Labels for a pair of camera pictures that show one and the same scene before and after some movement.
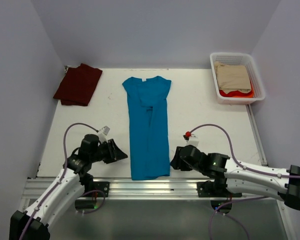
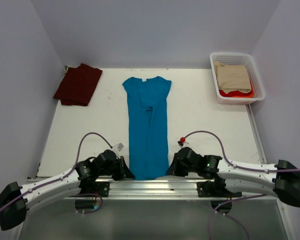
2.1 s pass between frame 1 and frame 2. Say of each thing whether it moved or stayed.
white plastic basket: stayed
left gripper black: moved
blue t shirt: stayed
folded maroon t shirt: stayed
